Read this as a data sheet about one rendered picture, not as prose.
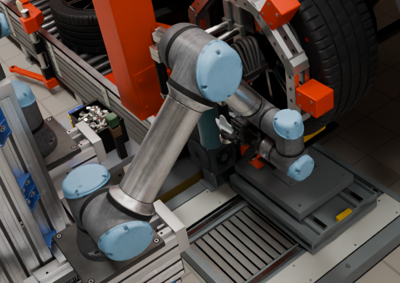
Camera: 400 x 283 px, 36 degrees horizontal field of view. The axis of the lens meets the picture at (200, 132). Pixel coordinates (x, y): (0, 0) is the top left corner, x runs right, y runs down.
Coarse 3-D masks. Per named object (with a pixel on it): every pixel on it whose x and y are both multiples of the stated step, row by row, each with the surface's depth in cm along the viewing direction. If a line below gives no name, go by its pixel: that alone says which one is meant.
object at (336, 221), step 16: (240, 176) 265; (240, 192) 262; (256, 192) 257; (352, 192) 245; (368, 192) 248; (256, 208) 257; (272, 208) 249; (320, 208) 245; (336, 208) 244; (352, 208) 243; (368, 208) 246; (288, 224) 240; (304, 224) 240; (320, 224) 235; (336, 224) 236; (304, 240) 235; (320, 240) 234
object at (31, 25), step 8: (24, 0) 346; (24, 8) 346; (32, 8) 340; (32, 16) 329; (40, 16) 335; (24, 24) 327; (32, 24) 329; (32, 32) 332; (16, 72) 372; (24, 72) 368; (32, 72) 366; (40, 80) 360; (48, 80) 353; (56, 80) 355; (48, 88) 354
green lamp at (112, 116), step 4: (112, 112) 228; (108, 116) 226; (112, 116) 226; (116, 116) 226; (108, 120) 225; (112, 120) 225; (116, 120) 226; (108, 124) 227; (112, 124) 226; (116, 124) 227
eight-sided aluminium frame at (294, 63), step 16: (208, 0) 202; (240, 0) 186; (256, 0) 182; (192, 16) 216; (208, 16) 219; (256, 16) 183; (272, 32) 181; (288, 32) 183; (288, 48) 186; (288, 64) 182; (304, 64) 183; (288, 80) 186; (304, 80) 187; (288, 96) 191; (304, 112) 194
